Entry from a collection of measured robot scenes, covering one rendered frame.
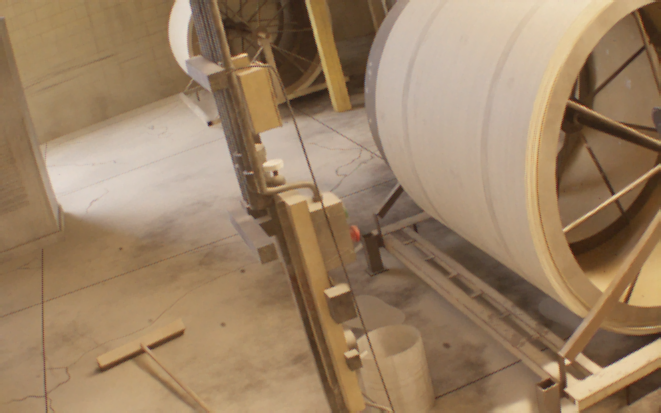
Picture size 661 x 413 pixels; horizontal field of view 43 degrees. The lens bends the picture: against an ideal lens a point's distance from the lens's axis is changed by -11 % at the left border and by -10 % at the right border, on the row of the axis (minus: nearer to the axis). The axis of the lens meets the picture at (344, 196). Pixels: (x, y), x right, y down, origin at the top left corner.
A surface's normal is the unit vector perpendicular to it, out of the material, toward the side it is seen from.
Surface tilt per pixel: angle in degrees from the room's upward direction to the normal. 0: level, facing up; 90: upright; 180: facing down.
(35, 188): 90
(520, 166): 77
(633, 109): 72
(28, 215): 90
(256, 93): 90
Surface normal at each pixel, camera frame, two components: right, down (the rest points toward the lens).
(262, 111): 0.31, 0.24
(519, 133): -0.95, -0.03
